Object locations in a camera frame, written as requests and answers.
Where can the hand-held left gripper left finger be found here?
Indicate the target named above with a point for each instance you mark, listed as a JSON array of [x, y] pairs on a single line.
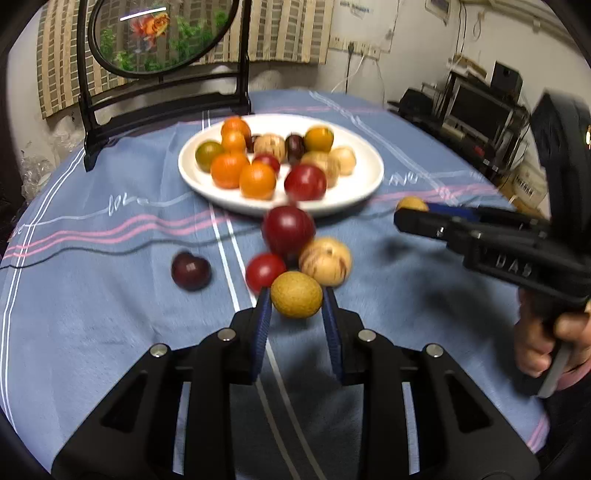
[[261, 337]]

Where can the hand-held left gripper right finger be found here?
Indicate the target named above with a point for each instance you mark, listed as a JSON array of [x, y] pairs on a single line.
[[333, 337]]

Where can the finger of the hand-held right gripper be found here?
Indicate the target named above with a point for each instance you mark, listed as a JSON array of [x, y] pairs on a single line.
[[425, 222], [455, 210]]

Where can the small yellow fruit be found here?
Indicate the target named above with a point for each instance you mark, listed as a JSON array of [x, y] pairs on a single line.
[[412, 203]]

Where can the small yellow-brown fruit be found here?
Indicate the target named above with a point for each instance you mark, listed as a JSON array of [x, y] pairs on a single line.
[[296, 294]]

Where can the white oval plate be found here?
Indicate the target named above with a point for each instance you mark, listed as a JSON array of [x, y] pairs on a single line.
[[358, 184]]

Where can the pale yellow round fruit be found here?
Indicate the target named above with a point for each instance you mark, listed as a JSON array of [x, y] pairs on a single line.
[[346, 160]]

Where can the large tan round fruit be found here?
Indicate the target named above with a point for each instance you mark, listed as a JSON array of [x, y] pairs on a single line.
[[323, 160]]

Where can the yellow-orange citrus fruit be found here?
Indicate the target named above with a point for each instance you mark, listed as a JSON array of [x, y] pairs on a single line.
[[318, 139]]

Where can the dark purple passion fruit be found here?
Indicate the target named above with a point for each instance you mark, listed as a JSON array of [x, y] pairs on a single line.
[[294, 147]]

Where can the orange tangerine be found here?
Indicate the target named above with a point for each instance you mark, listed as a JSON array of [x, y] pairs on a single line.
[[257, 181], [229, 170], [235, 123], [233, 142]]

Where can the small red plum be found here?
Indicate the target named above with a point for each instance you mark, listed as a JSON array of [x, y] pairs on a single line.
[[268, 161]]

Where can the tan speckled fruit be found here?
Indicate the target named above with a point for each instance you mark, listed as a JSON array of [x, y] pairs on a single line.
[[269, 146]]

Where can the green tangerine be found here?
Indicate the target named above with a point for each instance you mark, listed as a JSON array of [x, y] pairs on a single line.
[[208, 155]]

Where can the dark purple plum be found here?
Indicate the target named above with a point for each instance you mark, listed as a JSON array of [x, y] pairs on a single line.
[[253, 142], [191, 271]]

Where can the person's right hand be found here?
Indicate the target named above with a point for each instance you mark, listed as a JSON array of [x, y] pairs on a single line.
[[531, 341]]

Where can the cardboard box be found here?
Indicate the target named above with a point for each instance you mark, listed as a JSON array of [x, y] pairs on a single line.
[[531, 184]]

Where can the glossy red tomato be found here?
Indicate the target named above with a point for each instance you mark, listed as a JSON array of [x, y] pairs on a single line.
[[263, 272]]

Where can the pale speckled fruit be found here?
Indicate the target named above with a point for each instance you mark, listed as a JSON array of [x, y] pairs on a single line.
[[325, 262]]

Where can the black equipment rack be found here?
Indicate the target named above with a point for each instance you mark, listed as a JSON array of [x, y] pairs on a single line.
[[508, 143]]

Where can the black monitor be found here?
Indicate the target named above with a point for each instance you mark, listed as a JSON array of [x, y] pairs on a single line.
[[480, 108]]

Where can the black speaker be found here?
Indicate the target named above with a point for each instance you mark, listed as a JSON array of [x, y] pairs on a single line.
[[505, 81]]

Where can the blue plaid tablecloth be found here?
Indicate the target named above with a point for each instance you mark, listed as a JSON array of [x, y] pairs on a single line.
[[115, 323]]

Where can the beige checked curtain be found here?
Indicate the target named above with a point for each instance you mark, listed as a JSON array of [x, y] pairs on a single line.
[[286, 32]]

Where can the clear plastic bags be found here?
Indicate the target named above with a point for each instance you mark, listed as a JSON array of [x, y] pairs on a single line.
[[41, 161]]

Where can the goldfish embroidery table screen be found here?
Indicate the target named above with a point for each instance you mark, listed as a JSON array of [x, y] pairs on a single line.
[[161, 41]]

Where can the white wall socket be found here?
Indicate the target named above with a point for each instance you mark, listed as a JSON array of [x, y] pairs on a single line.
[[338, 43], [358, 47], [376, 51]]

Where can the white framed wall notice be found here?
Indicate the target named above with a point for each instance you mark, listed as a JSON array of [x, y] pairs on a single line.
[[437, 8]]

